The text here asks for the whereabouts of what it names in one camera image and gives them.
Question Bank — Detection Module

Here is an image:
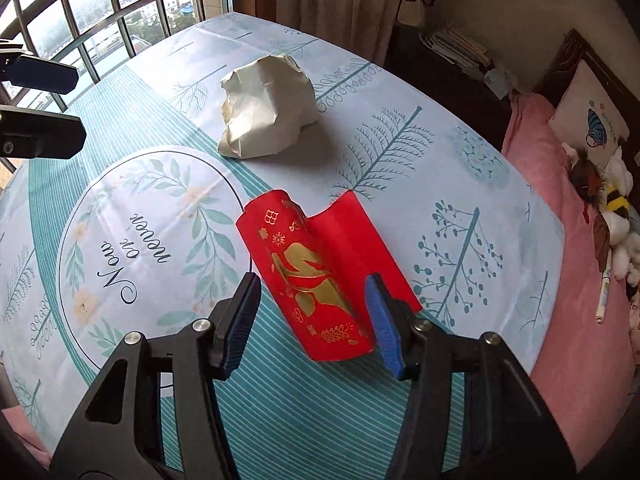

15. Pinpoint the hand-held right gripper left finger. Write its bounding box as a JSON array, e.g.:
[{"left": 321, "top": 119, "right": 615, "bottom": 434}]
[{"left": 49, "top": 271, "right": 262, "bottom": 480}]

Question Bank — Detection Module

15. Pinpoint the white crumpled paper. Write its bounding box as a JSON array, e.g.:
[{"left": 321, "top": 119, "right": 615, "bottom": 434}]
[{"left": 216, "top": 54, "right": 321, "bottom": 160}]

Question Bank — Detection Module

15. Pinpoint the white tissue pack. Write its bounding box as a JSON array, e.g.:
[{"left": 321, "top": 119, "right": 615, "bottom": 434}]
[{"left": 482, "top": 65, "right": 521, "bottom": 101}]

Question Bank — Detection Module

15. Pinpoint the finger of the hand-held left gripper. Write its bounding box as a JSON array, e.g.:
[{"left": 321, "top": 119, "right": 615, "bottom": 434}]
[
  {"left": 0, "top": 105, "right": 87, "bottom": 160},
  {"left": 0, "top": 37, "right": 80, "bottom": 95}
]

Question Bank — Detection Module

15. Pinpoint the white marker pen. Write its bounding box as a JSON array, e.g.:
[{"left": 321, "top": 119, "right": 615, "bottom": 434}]
[{"left": 595, "top": 255, "right": 613, "bottom": 323}]

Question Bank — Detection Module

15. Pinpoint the window with metal grille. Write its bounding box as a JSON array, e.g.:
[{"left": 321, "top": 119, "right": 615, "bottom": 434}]
[{"left": 0, "top": 0, "right": 233, "bottom": 171}]

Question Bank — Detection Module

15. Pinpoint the red gold printed envelope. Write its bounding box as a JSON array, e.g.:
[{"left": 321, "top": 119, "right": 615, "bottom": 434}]
[{"left": 236, "top": 189, "right": 423, "bottom": 362}]

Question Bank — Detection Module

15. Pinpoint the tree printed blue tablecloth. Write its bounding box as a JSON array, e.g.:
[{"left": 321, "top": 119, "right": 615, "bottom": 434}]
[{"left": 0, "top": 11, "right": 566, "bottom": 480}]

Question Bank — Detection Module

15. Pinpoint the bee plush toy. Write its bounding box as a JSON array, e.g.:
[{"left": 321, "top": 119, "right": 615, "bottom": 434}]
[{"left": 600, "top": 180, "right": 632, "bottom": 241}]

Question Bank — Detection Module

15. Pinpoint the brown feathered plush toy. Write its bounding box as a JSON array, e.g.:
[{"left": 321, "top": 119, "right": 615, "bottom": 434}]
[{"left": 570, "top": 147, "right": 606, "bottom": 206}]

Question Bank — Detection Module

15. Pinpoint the white printed cushion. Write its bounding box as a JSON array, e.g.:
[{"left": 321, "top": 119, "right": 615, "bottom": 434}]
[{"left": 547, "top": 60, "right": 631, "bottom": 153}]

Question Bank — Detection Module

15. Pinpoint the beige curtain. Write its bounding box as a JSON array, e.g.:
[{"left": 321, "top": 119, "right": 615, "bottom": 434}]
[{"left": 255, "top": 0, "right": 406, "bottom": 68}]

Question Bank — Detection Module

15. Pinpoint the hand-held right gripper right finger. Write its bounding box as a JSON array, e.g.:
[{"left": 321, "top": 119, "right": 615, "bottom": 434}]
[{"left": 364, "top": 272, "right": 578, "bottom": 480}]

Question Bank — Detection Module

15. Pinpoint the dark nightstand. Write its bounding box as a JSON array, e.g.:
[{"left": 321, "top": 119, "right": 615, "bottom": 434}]
[{"left": 382, "top": 22, "right": 516, "bottom": 148}]

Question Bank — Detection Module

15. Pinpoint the white fluffy plush toy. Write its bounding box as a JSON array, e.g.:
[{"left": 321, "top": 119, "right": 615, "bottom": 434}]
[{"left": 607, "top": 147, "right": 640, "bottom": 283}]

